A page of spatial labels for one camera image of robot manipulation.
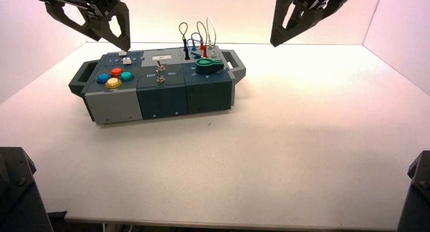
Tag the metal toggle switch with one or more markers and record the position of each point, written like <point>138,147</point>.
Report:
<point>160,67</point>
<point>161,78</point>

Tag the teal and grey task box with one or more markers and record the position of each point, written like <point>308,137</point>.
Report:
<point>161,96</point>

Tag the white label plate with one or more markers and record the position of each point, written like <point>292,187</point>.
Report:
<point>162,57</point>

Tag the blue round push button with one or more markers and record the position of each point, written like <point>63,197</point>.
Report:
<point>103,78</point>

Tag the yellow round push button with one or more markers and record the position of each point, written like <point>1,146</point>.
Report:
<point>113,83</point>

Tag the red round push button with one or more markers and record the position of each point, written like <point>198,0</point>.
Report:
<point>116,72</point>

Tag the small white square switch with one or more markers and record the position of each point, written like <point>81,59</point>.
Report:
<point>122,53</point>
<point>127,60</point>

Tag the green round push button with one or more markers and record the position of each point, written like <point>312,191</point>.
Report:
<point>127,76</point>

